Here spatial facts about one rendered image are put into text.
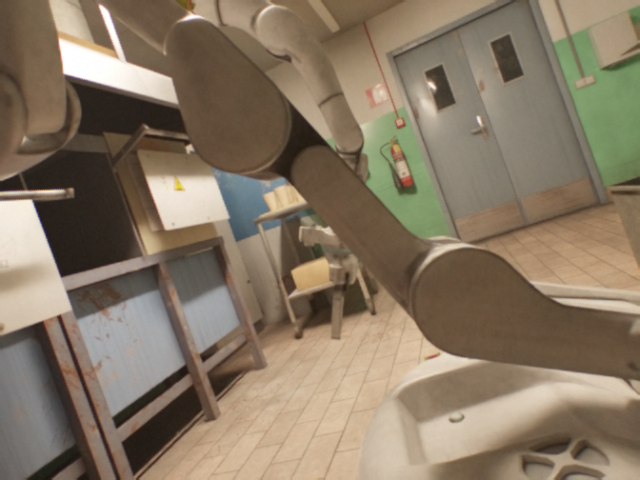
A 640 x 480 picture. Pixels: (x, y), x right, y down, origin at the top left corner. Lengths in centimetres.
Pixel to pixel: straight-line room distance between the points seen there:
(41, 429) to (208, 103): 135
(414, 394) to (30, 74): 80
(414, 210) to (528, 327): 394
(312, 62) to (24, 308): 110
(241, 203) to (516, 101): 277
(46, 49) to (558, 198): 439
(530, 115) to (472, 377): 389
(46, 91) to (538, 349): 72
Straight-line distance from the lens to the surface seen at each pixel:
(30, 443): 175
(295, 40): 97
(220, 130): 65
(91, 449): 181
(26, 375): 176
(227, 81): 66
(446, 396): 92
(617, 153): 476
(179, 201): 228
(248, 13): 102
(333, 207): 65
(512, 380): 94
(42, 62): 66
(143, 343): 210
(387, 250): 65
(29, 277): 158
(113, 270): 199
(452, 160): 455
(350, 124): 92
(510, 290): 64
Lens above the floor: 72
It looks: level
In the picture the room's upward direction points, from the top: 20 degrees counter-clockwise
